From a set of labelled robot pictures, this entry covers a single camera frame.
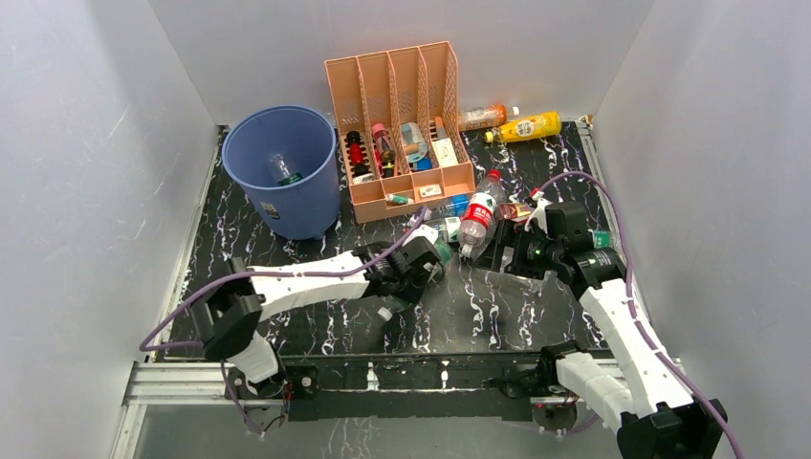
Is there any orange drink bottle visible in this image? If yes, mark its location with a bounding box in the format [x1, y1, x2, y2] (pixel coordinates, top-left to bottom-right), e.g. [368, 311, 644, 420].
[458, 104, 520, 131]

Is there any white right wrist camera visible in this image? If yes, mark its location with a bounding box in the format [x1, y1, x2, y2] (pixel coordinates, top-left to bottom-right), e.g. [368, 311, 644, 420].
[524, 187, 551, 233]

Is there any clear bottle red label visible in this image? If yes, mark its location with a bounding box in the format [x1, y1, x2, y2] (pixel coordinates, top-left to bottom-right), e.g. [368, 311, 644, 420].
[458, 170, 508, 260]

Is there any clear bottle dark green label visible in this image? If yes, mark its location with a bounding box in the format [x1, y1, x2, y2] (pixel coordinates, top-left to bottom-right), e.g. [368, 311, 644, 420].
[267, 153, 303, 186]

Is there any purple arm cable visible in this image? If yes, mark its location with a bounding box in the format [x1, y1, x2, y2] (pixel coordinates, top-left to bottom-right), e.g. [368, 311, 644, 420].
[139, 206, 430, 438]
[538, 170, 746, 459]

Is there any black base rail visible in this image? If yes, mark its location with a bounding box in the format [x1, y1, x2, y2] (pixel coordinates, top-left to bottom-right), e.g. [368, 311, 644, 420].
[123, 346, 635, 425]

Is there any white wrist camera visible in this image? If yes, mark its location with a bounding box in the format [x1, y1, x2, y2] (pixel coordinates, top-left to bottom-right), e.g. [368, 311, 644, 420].
[524, 187, 551, 233]
[403, 224, 440, 247]

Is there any clear bottle red cap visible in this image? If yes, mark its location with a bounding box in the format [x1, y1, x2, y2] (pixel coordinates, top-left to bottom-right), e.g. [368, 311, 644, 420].
[422, 217, 461, 244]

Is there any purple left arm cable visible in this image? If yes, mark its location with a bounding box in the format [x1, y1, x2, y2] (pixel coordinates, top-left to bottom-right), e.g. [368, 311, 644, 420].
[139, 206, 430, 438]

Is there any small white card box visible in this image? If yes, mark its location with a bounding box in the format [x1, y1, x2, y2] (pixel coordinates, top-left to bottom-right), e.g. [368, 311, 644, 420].
[418, 184, 443, 199]

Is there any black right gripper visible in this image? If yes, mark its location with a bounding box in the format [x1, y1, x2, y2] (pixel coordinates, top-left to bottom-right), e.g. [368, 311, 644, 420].
[472, 219, 562, 281]

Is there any blue plastic bin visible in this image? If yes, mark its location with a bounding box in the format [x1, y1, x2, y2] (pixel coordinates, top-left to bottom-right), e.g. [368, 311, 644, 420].
[221, 105, 340, 240]

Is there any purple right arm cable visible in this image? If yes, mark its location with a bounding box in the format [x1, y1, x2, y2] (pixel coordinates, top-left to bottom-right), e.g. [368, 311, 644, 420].
[538, 170, 746, 459]

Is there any brown tea bottle red label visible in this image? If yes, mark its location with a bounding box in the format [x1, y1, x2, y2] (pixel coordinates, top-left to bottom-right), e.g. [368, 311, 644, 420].
[499, 203, 535, 224]

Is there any green plastic bottle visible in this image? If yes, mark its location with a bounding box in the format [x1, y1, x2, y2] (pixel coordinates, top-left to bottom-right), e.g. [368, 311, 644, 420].
[377, 236, 451, 321]

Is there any clear unlabelled plastic bottle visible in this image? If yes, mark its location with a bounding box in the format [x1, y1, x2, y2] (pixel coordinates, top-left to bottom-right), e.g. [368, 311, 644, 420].
[468, 248, 557, 296]

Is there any pink capped dark bottle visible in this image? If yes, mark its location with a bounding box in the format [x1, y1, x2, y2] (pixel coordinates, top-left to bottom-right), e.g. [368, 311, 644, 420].
[371, 123, 396, 178]

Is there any light blue tape dispenser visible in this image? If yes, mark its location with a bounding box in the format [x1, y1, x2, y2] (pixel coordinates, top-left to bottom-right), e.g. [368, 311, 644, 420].
[401, 122, 428, 164]

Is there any small green white tube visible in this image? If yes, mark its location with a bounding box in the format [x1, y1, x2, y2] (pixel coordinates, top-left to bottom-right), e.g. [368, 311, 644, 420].
[385, 193, 415, 206]

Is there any yellow drink bottle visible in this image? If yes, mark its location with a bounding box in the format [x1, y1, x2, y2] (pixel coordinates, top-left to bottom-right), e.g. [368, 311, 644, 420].
[485, 111, 562, 143]

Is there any clear bottle blue label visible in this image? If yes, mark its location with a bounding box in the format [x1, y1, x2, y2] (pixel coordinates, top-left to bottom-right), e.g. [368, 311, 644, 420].
[424, 194, 470, 220]

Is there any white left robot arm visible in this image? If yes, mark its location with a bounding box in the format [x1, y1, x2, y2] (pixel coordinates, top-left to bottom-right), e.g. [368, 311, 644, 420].
[189, 235, 450, 398]

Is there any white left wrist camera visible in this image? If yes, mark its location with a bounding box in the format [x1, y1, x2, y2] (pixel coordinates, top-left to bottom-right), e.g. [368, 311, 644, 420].
[403, 224, 440, 247]

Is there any peach plastic desk organizer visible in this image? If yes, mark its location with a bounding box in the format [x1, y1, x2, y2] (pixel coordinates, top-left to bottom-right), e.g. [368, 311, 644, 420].
[324, 41, 475, 224]

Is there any clear bottle green cap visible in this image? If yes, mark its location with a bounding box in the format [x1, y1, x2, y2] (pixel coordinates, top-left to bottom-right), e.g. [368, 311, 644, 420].
[590, 229, 622, 251]

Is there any red black toy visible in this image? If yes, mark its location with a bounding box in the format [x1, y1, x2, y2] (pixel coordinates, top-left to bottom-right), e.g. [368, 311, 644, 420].
[345, 130, 371, 179]

